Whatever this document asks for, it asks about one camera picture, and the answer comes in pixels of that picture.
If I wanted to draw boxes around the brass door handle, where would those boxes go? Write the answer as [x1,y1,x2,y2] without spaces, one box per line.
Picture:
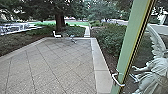
[111,72,126,89]

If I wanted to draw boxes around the small outdoor metal table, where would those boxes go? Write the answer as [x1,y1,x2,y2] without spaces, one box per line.
[65,32,78,45]

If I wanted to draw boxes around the green garden shrubs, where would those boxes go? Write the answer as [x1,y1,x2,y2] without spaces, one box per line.
[90,20,154,63]

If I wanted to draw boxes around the outdoor patio chair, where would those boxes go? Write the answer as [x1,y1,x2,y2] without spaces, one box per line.
[52,30,63,40]

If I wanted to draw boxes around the large tree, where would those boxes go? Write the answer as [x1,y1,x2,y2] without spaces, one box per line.
[0,0,88,34]

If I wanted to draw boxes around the low ground cover bed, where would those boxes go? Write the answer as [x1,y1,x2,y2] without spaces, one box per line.
[0,25,87,58]

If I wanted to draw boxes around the grey stone garden terrace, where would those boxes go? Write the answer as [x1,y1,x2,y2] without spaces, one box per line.
[0,21,44,36]

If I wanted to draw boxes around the white angel statue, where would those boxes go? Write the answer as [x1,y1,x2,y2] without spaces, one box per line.
[130,23,168,94]

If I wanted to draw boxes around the green framed glass door wall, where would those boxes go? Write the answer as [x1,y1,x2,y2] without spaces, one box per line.
[109,0,158,94]

